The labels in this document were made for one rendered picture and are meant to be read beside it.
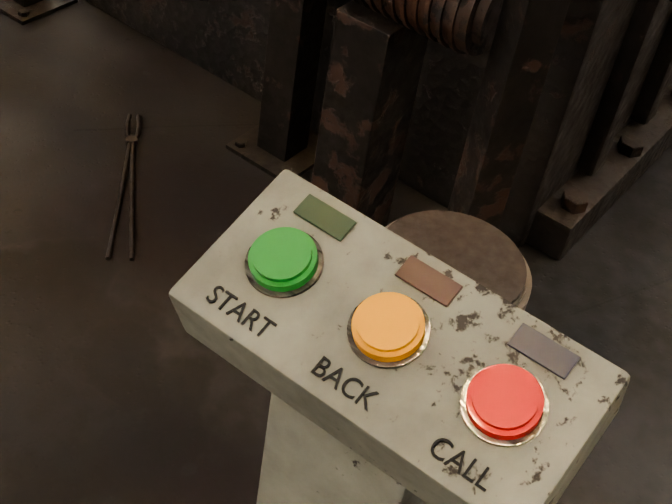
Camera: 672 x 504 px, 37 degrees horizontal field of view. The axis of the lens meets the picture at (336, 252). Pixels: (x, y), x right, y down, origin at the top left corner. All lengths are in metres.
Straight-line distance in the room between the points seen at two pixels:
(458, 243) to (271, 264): 0.21
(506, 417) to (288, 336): 0.13
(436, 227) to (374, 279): 0.19
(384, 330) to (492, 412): 0.07
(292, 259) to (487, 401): 0.14
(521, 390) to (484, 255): 0.23
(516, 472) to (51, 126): 1.28
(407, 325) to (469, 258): 0.20
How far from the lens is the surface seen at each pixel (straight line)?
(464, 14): 1.12
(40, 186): 1.58
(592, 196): 1.60
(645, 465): 1.36
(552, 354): 0.55
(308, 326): 0.56
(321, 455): 0.61
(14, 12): 1.97
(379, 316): 0.55
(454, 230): 0.76
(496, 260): 0.74
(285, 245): 0.58
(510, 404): 0.53
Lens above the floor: 1.00
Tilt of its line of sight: 42 degrees down
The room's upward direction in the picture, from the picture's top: 10 degrees clockwise
